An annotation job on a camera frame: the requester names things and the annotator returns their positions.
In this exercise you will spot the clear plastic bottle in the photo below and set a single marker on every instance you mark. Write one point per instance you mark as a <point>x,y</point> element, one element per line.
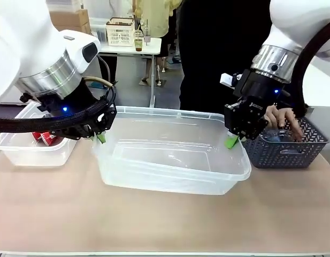
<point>277,135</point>

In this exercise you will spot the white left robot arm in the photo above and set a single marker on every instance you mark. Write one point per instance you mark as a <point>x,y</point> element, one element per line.
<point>20,40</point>

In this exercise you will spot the brown cardboard box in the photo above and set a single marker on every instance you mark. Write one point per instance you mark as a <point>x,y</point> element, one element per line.
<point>71,21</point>

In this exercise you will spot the large clear plastic bin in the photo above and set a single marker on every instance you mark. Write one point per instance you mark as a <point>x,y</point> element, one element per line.
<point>167,160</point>

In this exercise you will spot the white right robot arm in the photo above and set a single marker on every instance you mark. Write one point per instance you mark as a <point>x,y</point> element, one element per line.
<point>293,24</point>

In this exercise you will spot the small clear plastic container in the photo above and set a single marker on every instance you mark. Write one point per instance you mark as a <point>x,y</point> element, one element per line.
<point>33,158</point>

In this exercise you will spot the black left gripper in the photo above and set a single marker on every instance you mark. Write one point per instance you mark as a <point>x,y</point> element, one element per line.
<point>73,107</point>

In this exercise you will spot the person in black clothes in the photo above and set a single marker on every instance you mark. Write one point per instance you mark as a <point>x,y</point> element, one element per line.
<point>213,53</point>

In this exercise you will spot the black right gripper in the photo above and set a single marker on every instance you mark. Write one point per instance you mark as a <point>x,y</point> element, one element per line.
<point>247,117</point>

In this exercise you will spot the iced drink plastic cup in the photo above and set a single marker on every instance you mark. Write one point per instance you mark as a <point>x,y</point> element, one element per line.
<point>138,42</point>

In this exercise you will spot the person in yellow shirt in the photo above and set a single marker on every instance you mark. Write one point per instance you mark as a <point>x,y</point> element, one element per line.
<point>159,18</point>

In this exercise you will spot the person's hand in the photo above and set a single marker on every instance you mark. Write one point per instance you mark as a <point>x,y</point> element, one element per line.
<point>285,117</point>

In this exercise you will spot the white background table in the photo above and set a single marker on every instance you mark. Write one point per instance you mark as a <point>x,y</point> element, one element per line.
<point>151,45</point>

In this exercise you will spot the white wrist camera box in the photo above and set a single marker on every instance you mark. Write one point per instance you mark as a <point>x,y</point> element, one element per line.
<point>226,80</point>

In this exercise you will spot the cream plastic crate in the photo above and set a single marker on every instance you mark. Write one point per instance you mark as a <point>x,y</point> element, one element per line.
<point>119,30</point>

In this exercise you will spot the dark grey woven basket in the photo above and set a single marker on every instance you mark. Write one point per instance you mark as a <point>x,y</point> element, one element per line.
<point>274,156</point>

